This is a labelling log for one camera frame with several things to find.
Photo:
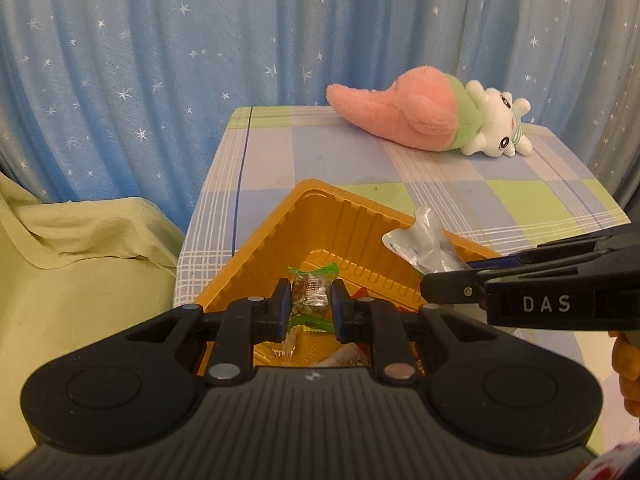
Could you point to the orange plastic tray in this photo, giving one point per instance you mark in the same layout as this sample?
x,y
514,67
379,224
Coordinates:
x,y
325,220

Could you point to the plaid tablecloth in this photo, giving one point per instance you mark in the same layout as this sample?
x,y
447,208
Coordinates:
x,y
280,160

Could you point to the red white patterned clothing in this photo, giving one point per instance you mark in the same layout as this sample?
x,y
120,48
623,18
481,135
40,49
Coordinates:
x,y
615,465

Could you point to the clear green-ended snack packet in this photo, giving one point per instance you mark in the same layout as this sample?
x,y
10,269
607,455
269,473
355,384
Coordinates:
x,y
310,292

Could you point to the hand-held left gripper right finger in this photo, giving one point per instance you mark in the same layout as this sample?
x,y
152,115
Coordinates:
x,y
339,310

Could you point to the light green blanket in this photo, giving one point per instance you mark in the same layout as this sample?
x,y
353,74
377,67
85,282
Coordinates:
x,y
75,285

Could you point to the person's right hand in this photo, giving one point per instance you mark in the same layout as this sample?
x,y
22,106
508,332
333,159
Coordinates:
x,y
630,375

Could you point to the carrot bunny plush toy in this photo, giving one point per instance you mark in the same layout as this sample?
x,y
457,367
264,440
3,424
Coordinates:
x,y
400,110

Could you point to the yellow snack packet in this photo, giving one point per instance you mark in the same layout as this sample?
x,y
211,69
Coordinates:
x,y
300,347

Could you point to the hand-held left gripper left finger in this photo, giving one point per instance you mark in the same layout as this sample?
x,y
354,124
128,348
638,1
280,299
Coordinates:
x,y
285,307

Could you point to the clear white snack packet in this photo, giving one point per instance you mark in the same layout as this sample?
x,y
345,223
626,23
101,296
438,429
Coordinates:
x,y
425,245

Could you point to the grey curtain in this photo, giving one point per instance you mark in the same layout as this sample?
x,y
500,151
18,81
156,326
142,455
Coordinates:
x,y
620,85

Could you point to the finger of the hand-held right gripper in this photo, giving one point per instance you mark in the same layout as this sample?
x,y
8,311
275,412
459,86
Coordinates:
x,y
450,287
500,260

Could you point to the blue starry curtain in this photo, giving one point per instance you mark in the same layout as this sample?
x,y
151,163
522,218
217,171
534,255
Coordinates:
x,y
150,60

